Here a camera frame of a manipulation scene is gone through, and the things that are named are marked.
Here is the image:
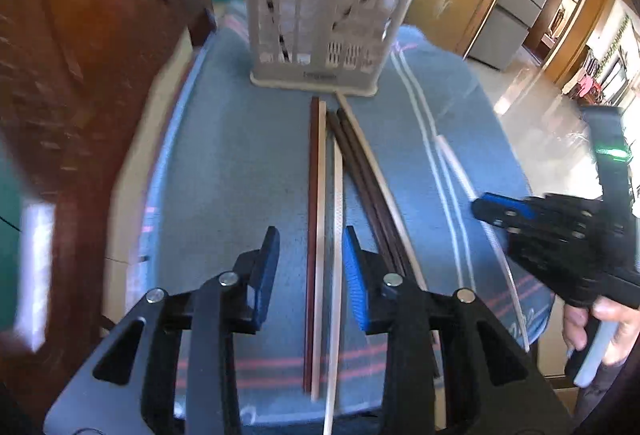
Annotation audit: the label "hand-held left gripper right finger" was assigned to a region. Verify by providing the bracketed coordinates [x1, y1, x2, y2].
[341, 225, 576, 435]

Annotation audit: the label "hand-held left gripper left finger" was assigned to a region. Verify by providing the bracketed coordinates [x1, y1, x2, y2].
[42, 225, 281, 435]

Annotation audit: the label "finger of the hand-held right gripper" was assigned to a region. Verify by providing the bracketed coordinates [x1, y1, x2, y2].
[471, 204, 542, 232]
[477, 196, 551, 212]

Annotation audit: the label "white textured chopstick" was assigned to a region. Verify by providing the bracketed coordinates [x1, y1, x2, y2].
[322, 150, 346, 435]

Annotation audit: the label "light wooden chopstick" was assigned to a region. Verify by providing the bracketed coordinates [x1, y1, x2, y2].
[311, 101, 328, 402]
[336, 92, 428, 288]

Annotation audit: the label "dark brown chopstick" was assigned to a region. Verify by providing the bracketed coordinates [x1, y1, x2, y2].
[337, 108, 426, 291]
[326, 110, 403, 276]

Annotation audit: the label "reddish brown chopstick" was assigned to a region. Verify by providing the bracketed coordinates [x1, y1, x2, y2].
[302, 96, 322, 388]

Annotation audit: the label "beige plastic utensil holder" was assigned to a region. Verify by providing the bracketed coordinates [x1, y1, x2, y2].
[241, 0, 425, 97]

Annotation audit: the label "person's right hand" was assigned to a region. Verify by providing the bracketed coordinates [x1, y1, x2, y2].
[562, 297, 640, 366]

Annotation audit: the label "blue striped towel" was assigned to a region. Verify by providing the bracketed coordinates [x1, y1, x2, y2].
[142, 10, 556, 421]

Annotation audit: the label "pink hanging clothes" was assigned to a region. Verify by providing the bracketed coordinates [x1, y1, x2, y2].
[575, 65, 606, 101]

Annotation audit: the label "carved wooden chair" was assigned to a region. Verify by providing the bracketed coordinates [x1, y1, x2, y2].
[0, 0, 218, 416]

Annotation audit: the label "wooden door frame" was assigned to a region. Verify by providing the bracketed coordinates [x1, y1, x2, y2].
[522, 0, 616, 86]

